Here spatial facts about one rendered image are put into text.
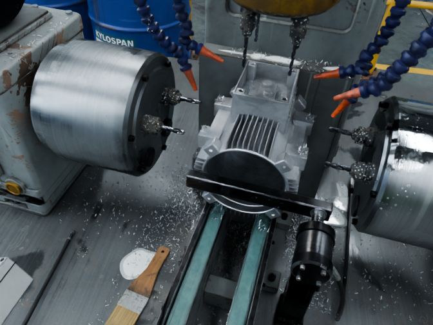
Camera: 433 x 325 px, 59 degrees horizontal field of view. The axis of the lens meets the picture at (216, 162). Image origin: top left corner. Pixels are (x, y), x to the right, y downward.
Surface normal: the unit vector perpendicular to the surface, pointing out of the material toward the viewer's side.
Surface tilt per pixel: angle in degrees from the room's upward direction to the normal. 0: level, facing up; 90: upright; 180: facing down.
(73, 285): 0
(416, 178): 54
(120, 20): 90
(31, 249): 0
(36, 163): 90
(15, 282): 60
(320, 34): 90
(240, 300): 0
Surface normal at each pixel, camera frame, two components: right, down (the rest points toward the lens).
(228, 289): 0.04, -0.72
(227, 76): -0.28, 0.66
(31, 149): 0.96, 0.22
